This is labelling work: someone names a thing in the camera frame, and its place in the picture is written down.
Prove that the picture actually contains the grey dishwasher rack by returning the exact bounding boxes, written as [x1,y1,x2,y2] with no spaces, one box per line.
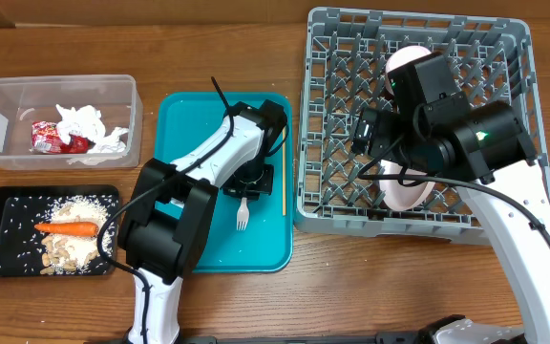
[295,7,550,245]

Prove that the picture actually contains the rice and peanut scraps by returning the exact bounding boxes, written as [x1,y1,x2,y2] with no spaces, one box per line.
[35,195,117,275]

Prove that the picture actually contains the black food waste tray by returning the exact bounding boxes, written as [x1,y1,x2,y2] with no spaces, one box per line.
[0,184,119,277]

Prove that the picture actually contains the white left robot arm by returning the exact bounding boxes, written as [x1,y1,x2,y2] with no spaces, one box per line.
[117,100,287,343]

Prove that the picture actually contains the clear plastic bin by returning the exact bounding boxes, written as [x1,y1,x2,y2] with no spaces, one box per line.
[0,75,143,170]

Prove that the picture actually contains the pink bowl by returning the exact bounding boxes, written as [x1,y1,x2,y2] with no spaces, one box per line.
[385,45,432,95]

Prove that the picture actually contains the orange carrot piece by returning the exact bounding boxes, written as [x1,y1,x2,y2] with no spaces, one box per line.
[34,222,99,237]

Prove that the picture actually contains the red snack wrapper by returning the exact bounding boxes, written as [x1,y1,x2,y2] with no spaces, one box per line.
[32,121,93,155]

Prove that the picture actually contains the teal plastic tray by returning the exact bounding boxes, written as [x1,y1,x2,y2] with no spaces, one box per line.
[154,92,294,273]

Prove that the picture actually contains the wooden chopstick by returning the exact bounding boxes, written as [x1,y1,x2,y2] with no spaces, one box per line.
[281,142,287,217]

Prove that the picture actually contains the white plastic fork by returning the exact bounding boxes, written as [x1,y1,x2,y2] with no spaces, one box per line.
[236,197,249,231]

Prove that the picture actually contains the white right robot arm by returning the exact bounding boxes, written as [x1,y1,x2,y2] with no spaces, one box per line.
[352,48,550,343]

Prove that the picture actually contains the white paper napkin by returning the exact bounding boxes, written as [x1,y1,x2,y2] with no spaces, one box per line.
[55,104,131,167]

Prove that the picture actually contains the large white plate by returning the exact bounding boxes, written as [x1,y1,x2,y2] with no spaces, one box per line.
[379,161,434,211]

